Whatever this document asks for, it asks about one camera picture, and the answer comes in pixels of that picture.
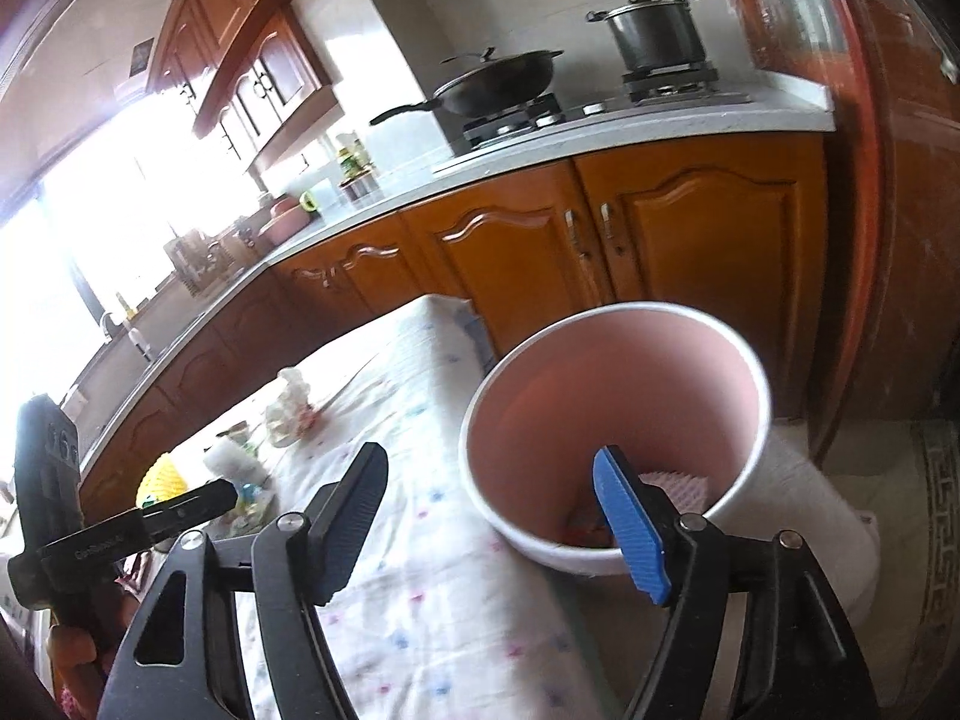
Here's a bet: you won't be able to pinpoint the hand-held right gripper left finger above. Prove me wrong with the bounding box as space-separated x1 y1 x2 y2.
97 442 389 720

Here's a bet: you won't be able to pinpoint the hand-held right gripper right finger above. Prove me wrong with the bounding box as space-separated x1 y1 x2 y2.
592 445 878 720

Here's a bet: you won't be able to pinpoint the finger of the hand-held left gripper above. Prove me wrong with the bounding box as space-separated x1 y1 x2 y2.
139 480 238 542

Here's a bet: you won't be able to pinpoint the pink bin with white rim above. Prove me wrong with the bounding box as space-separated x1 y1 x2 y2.
459 302 773 578

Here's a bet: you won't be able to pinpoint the person's left hand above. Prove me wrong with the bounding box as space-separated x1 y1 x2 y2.
45 624 98 691

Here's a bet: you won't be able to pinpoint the yellow foam fruit net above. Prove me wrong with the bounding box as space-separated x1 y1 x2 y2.
135 451 197 507

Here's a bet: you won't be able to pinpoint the orange-red wrapper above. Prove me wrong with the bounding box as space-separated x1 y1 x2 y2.
566 516 617 550

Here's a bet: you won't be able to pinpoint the white paper cup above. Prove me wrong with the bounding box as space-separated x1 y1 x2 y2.
204 441 263 485

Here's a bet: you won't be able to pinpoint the colourful crumpled wrapper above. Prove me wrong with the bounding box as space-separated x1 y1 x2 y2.
229 480 275 522

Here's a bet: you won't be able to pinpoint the white foam fruit net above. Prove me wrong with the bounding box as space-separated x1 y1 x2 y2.
643 469 711 512

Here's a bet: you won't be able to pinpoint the white floral tablecloth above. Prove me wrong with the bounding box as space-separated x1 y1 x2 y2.
120 292 623 720

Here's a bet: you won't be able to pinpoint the crumpled clear plastic wrapper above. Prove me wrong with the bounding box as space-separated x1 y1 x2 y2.
264 369 316 447

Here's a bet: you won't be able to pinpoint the steel kitchen faucet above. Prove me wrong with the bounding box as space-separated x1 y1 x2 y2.
101 311 155 361

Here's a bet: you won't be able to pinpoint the white stool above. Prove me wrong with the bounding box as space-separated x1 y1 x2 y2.
712 426 880 620

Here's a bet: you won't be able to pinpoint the dish rack with utensils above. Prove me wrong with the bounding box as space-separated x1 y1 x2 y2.
165 229 241 297

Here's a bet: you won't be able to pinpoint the kitchen window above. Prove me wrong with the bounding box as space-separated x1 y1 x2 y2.
0 86 260 406

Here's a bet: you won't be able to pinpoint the wooden lower kitchen cabinets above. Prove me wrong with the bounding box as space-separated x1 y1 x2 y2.
79 131 830 511

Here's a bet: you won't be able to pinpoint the wooden kitchen cabinets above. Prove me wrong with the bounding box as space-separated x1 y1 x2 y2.
79 131 830 511
146 0 335 173

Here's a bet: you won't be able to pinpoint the pink lidded bowl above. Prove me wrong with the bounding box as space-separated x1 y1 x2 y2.
259 195 312 237

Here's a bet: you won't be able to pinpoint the gas stove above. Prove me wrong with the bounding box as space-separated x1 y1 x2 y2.
433 64 753 170

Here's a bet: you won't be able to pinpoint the white stone countertop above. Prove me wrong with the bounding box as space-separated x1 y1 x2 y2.
64 82 837 481

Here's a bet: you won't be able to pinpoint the wooden upper kitchen cabinets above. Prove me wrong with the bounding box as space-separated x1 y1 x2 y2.
146 0 335 173

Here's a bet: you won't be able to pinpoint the black wok with lid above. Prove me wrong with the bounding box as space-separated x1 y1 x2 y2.
369 47 565 127

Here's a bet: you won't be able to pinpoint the steel stock pot with lid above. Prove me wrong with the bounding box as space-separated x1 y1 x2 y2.
586 0 707 72

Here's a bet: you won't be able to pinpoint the dark wooden door frame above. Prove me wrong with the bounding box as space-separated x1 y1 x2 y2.
705 0 960 466

